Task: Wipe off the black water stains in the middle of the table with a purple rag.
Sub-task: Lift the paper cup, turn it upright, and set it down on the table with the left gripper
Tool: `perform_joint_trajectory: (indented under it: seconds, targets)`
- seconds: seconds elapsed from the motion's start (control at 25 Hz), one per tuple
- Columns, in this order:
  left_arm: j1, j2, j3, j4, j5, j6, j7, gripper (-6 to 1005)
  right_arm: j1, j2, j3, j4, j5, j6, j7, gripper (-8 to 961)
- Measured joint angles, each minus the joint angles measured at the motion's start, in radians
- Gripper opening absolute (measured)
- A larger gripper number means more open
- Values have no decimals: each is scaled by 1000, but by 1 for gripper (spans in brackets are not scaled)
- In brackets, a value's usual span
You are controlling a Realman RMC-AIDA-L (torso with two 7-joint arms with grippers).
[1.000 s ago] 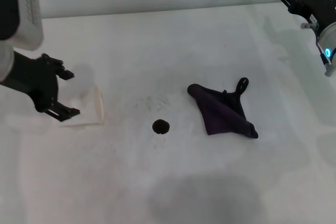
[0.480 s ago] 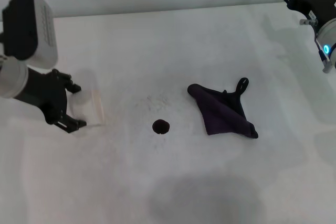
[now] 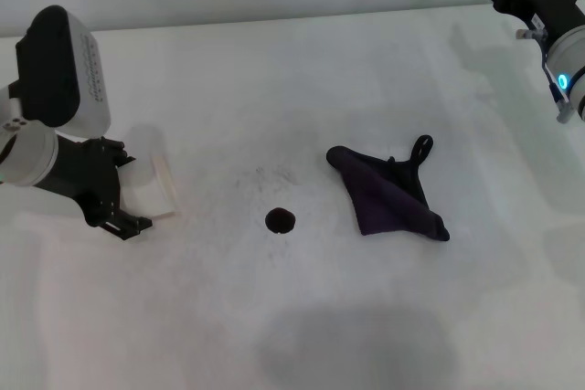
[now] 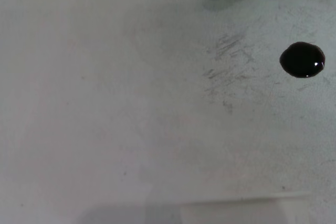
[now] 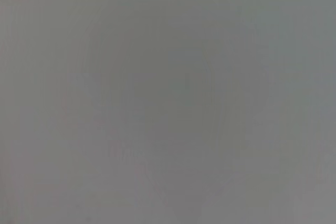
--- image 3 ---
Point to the dark purple rag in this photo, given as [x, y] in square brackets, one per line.
[384, 198]

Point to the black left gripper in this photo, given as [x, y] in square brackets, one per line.
[87, 175]

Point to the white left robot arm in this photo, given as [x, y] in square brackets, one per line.
[32, 157]

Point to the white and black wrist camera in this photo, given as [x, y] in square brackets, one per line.
[68, 70]

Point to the small dark brown ball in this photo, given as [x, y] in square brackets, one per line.
[280, 220]

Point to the white paper cup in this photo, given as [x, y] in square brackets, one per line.
[151, 166]

